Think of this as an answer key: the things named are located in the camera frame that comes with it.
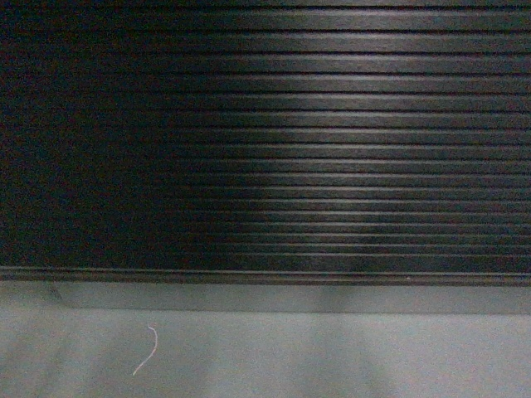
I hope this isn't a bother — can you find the black checkout counter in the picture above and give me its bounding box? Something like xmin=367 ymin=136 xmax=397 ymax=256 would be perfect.
xmin=0 ymin=0 xmax=531 ymax=314

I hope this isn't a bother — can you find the white string on floor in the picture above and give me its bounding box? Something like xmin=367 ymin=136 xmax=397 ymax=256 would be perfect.
xmin=132 ymin=324 xmax=158 ymax=376

